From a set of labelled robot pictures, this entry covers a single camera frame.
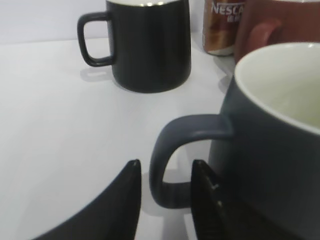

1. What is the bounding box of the dark grey ceramic mug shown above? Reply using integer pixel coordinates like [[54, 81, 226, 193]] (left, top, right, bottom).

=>
[[149, 42, 320, 240]]

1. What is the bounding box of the dark red ceramic mug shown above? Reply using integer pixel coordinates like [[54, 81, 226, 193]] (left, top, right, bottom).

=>
[[234, 0, 320, 63]]

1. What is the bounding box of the brown coffee drink bottle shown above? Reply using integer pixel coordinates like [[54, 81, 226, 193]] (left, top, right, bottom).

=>
[[202, 0, 246, 56]]

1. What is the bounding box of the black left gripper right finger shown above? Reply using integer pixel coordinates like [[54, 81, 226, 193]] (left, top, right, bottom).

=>
[[191, 159, 232, 240]]

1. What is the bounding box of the black ceramic mug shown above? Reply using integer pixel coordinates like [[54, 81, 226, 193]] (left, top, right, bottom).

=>
[[77, 0, 191, 93]]

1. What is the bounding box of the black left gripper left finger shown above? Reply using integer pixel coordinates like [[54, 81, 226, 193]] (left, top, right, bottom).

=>
[[37, 159, 142, 240]]

